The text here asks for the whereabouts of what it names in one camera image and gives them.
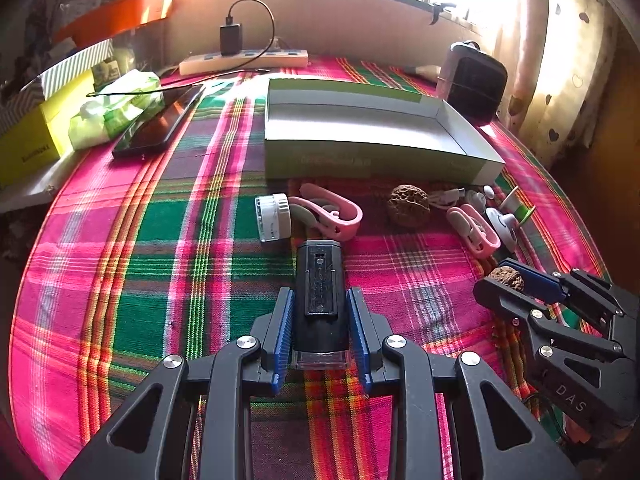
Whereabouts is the black cylindrical device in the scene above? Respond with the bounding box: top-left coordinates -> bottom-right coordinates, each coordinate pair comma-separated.
292,240 -> 349,370

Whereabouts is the heart pattern curtain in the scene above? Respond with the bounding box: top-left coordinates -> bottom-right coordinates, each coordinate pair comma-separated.
494,0 -> 620,168

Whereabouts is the grey black space heater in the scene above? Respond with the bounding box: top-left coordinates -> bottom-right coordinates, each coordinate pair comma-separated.
436,40 -> 508,127

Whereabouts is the black charger cable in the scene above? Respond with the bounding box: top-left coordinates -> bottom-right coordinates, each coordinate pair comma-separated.
86,0 -> 278,98

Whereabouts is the white round cap device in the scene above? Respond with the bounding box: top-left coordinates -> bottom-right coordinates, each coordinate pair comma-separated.
255,193 -> 292,243

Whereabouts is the yellow box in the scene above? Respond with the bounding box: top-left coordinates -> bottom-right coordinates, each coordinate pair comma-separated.
0,70 -> 94,188

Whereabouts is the pink clip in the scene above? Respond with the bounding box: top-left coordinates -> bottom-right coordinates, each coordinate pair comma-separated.
288,183 -> 363,243
445,204 -> 501,259

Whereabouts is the wooden cabinet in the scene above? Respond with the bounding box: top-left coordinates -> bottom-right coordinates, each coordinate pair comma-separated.
552,28 -> 639,292

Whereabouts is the white power strip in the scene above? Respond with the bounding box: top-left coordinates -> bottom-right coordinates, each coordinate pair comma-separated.
178,49 -> 309,76

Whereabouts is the green white cardboard box tray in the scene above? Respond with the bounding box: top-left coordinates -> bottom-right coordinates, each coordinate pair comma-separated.
264,77 -> 504,185

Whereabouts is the plaid pink green cloth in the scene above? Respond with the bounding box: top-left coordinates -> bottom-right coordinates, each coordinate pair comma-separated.
9,75 -> 610,479

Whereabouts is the black smartphone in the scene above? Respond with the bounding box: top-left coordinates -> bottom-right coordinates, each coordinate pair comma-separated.
112,84 -> 204,159

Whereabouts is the green white spool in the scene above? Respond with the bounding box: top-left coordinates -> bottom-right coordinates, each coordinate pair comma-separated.
499,185 -> 536,224

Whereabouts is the small white knob piece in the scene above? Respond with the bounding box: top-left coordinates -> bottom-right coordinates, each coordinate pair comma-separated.
483,185 -> 496,200

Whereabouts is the orange tray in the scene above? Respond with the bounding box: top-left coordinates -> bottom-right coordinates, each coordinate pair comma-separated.
53,0 -> 172,49

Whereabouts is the green tissue pack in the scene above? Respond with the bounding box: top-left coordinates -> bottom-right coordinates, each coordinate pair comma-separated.
68,70 -> 163,152

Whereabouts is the striped white box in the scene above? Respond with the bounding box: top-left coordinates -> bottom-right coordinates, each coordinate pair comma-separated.
1,39 -> 114,133

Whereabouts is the black charger adapter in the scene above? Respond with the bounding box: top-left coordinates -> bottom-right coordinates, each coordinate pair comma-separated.
219,23 -> 243,56

